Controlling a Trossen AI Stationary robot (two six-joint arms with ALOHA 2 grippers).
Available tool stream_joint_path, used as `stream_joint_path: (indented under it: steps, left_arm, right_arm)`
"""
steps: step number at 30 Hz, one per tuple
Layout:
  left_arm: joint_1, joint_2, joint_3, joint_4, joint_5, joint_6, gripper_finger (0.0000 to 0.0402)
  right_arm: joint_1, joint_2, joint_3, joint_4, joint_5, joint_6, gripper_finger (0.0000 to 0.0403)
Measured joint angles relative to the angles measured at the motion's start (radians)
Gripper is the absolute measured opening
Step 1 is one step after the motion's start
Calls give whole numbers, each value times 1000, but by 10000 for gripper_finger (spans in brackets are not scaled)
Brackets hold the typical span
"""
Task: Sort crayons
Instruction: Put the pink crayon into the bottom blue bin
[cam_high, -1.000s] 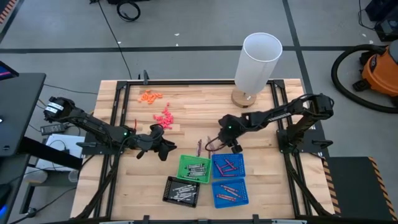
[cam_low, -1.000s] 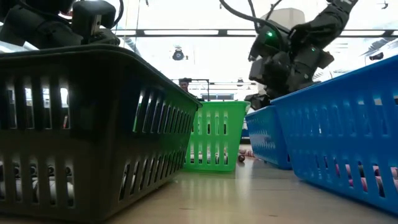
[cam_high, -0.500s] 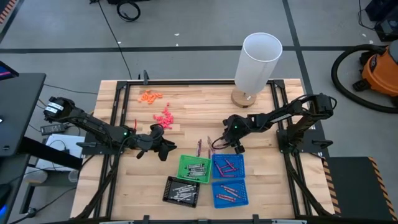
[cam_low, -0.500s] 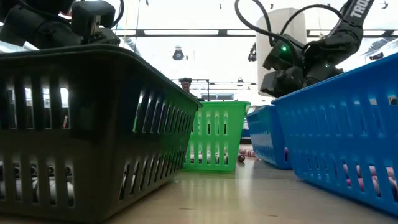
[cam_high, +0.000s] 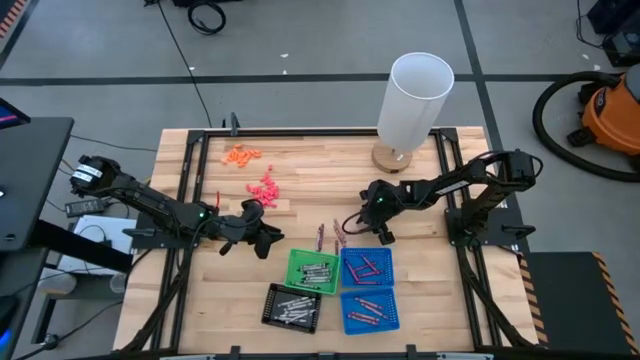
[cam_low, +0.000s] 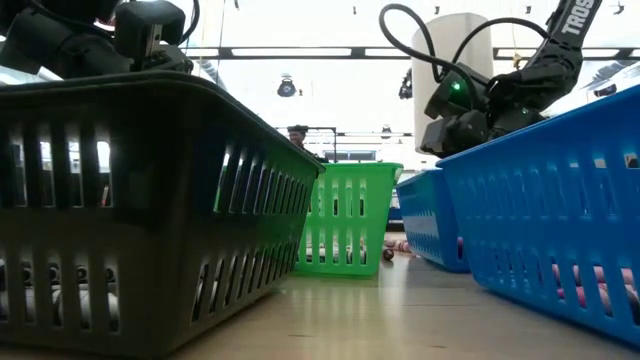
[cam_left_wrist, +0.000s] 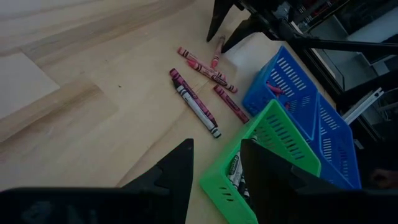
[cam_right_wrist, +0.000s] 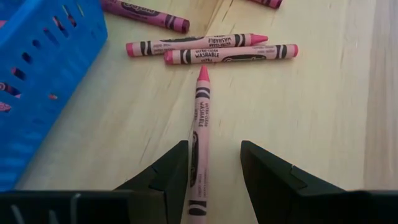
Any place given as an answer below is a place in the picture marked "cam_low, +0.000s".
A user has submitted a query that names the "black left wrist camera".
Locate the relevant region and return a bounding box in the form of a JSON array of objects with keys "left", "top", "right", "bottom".
[{"left": 113, "top": 0, "right": 187, "bottom": 61}]

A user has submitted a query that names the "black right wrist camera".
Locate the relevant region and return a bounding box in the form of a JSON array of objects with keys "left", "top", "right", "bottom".
[{"left": 423, "top": 62, "right": 490, "bottom": 121}]

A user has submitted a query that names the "person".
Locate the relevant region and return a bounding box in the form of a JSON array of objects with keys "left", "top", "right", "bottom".
[{"left": 287, "top": 124, "right": 329, "bottom": 164}]

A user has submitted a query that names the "table lamp white shade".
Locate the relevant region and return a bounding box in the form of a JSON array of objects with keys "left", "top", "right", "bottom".
[{"left": 410, "top": 12, "right": 496, "bottom": 156}]

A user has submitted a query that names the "blue plastic slotted basket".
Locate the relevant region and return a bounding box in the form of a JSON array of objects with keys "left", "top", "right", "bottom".
[
  {"left": 433, "top": 87, "right": 640, "bottom": 347},
  {"left": 393, "top": 168, "right": 470, "bottom": 274}
]

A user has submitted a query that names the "black left camera cable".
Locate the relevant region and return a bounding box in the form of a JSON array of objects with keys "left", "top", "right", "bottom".
[{"left": 177, "top": 0, "right": 201, "bottom": 46}]

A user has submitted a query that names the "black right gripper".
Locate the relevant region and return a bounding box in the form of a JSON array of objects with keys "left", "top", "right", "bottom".
[{"left": 419, "top": 109, "right": 549, "bottom": 159}]

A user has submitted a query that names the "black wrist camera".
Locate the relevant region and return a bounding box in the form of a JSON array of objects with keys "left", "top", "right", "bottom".
[
  {"left": 113, "top": 0, "right": 187, "bottom": 61},
  {"left": 423, "top": 62, "right": 490, "bottom": 121}
]

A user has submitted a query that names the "black camera cable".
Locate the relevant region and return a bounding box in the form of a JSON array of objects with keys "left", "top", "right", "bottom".
[
  {"left": 177, "top": 0, "right": 201, "bottom": 46},
  {"left": 378, "top": 3, "right": 551, "bottom": 99}
]

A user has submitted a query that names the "black right camera cable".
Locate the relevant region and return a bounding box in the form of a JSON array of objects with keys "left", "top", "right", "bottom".
[{"left": 378, "top": 3, "right": 551, "bottom": 99}]

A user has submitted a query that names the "black plastic slotted basket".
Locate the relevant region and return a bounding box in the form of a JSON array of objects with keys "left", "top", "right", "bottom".
[{"left": 0, "top": 70, "right": 325, "bottom": 357}]

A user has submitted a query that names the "black overhead beam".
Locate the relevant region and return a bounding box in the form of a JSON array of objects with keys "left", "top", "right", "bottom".
[{"left": 182, "top": 45, "right": 640, "bottom": 61}]

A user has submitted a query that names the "grey paper-wrapped crayon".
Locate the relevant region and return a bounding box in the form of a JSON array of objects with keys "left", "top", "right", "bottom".
[
  {"left": 330, "top": 239, "right": 367, "bottom": 265},
  {"left": 305, "top": 239, "right": 335, "bottom": 265},
  {"left": 0, "top": 287, "right": 36, "bottom": 321},
  {"left": 49, "top": 292, "right": 94, "bottom": 329}
]

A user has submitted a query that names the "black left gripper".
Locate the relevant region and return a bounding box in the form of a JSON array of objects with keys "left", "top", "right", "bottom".
[{"left": 132, "top": 47, "right": 195, "bottom": 75}]

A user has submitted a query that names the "green plastic slotted basket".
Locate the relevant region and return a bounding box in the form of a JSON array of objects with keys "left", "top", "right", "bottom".
[{"left": 293, "top": 161, "right": 404, "bottom": 279}]

